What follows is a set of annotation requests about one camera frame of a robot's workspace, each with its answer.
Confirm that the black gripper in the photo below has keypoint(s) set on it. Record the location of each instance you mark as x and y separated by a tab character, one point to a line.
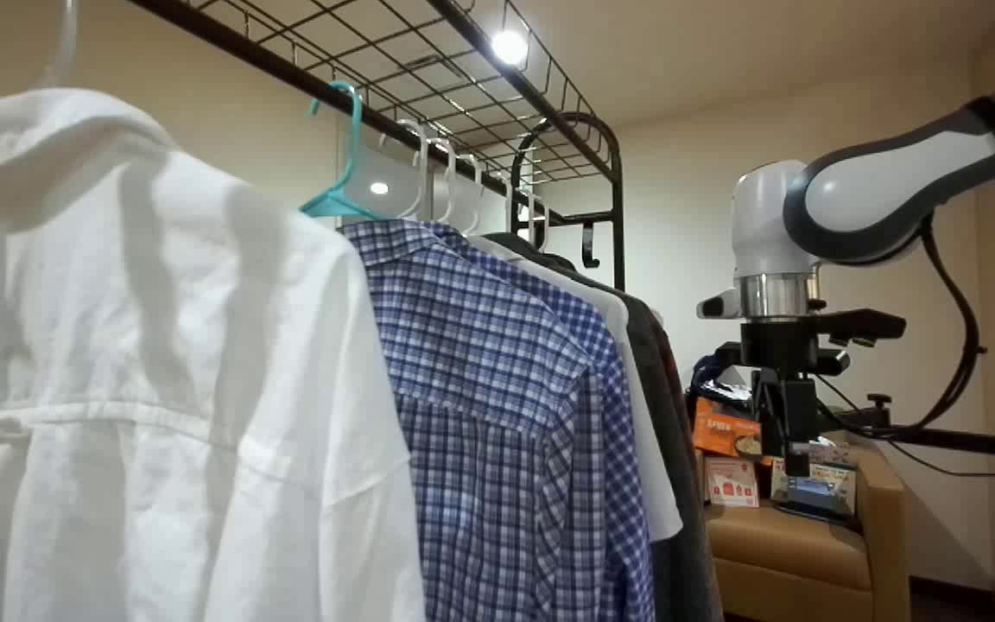
792	345

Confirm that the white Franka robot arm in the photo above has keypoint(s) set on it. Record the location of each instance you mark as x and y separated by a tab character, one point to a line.
866	191

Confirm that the orange cardboard box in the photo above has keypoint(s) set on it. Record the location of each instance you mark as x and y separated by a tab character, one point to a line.
722	430

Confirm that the clear plastic package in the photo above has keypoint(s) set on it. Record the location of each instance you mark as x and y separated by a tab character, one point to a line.
825	487

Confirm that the blue black bag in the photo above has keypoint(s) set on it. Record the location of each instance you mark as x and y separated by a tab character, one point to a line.
718	370

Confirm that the white red small box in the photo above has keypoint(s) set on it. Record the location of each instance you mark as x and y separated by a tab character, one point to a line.
730	486

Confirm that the dark grey jacket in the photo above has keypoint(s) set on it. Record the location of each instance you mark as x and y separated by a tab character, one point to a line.
670	400

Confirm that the white short-sleeve shirt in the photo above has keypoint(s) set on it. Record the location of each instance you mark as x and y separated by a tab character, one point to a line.
649	461

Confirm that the black metal clothes rack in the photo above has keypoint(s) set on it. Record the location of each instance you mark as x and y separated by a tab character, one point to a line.
620	230

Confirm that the blue checked shirt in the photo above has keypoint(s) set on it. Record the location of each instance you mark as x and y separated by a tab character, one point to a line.
497	400

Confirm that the bright round ceiling light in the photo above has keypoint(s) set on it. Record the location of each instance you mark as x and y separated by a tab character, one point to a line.
510	44

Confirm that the teal plastic hanger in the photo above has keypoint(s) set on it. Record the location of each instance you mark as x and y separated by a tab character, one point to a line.
343	203

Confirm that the white long-sleeve shirt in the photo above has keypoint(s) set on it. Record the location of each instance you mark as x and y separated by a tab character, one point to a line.
138	381

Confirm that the clear plastic hanger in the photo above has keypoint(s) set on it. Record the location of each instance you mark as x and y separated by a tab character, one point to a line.
64	44

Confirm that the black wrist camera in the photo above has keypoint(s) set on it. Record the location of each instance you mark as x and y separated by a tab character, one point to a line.
866	325

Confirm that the small round wall light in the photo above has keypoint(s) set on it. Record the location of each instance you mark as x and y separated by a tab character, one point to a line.
376	188

